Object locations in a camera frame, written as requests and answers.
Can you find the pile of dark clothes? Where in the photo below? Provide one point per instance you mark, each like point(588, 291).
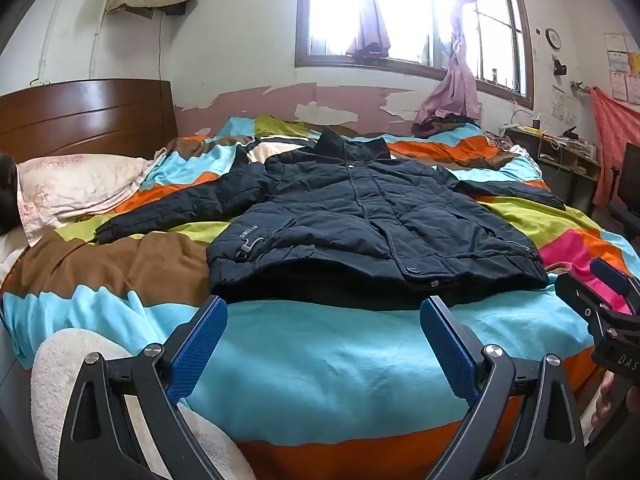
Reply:
point(445, 127)

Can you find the wall paper sheets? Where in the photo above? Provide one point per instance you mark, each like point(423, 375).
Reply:
point(622, 67)

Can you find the pale floral pillow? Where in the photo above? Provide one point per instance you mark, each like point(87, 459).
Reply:
point(75, 185)

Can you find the black chair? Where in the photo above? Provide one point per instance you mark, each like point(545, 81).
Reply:
point(627, 190)

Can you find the round wall clock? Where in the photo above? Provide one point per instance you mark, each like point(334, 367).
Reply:
point(553, 38)

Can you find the colourful patchwork bed blanket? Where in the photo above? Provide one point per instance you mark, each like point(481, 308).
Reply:
point(325, 360)

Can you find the wooden desk with shelves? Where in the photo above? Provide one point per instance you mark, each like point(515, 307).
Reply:
point(555, 157)

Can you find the dark navy padded jacket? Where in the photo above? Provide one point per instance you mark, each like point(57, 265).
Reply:
point(360, 220)

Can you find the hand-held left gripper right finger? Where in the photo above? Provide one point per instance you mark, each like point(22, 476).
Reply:
point(447, 345)

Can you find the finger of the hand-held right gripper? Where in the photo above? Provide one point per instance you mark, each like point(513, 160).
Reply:
point(612, 277)
point(580, 295)

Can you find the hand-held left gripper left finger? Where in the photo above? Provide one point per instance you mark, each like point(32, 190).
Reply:
point(200, 340)

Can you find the brown framed window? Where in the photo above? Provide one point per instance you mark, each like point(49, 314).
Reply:
point(400, 20)

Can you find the red checked cloth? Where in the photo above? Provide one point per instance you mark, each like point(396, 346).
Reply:
point(612, 135)

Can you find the brown wooden headboard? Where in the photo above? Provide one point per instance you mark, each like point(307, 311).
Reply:
point(90, 115)

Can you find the white fluffy cushion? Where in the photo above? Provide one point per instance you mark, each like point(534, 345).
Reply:
point(55, 385)

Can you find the dark object beside pillow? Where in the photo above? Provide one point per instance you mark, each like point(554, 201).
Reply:
point(7, 195)

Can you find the purple curtain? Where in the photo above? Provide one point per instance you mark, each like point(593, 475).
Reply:
point(370, 30)

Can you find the black wall fixture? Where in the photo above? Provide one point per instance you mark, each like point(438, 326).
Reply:
point(559, 67)

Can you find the person's right hand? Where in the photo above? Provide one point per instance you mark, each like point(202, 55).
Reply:
point(607, 400)

